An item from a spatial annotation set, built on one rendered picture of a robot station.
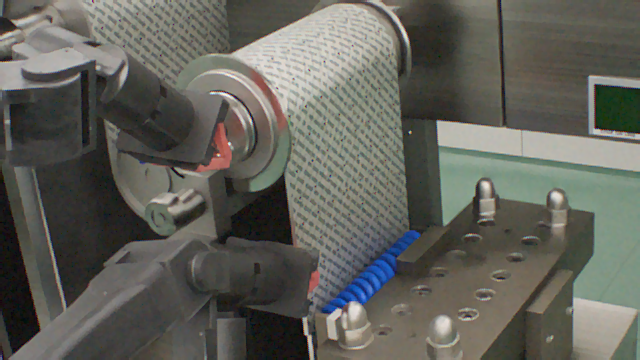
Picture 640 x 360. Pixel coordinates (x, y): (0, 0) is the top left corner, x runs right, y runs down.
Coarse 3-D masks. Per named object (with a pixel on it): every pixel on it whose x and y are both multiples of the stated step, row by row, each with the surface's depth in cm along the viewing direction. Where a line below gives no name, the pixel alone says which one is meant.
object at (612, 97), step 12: (600, 96) 116; (612, 96) 115; (624, 96) 114; (636, 96) 114; (600, 108) 116; (612, 108) 116; (624, 108) 115; (636, 108) 114; (600, 120) 117; (612, 120) 116; (624, 120) 115; (636, 120) 115
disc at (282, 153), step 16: (192, 64) 103; (208, 64) 102; (224, 64) 101; (240, 64) 100; (256, 80) 100; (272, 96) 100; (272, 112) 100; (288, 128) 100; (288, 144) 101; (272, 160) 103; (288, 160) 102; (224, 176) 107; (256, 176) 105; (272, 176) 104
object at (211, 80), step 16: (192, 80) 104; (208, 80) 102; (224, 80) 101; (240, 80) 100; (240, 96) 101; (256, 96) 100; (256, 112) 101; (256, 128) 102; (272, 128) 101; (256, 144) 102; (272, 144) 101; (256, 160) 103; (240, 176) 105
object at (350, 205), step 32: (384, 128) 119; (320, 160) 108; (352, 160) 113; (384, 160) 120; (288, 192) 104; (320, 192) 109; (352, 192) 114; (384, 192) 121; (320, 224) 109; (352, 224) 115; (384, 224) 122; (320, 256) 110; (352, 256) 116; (320, 288) 111
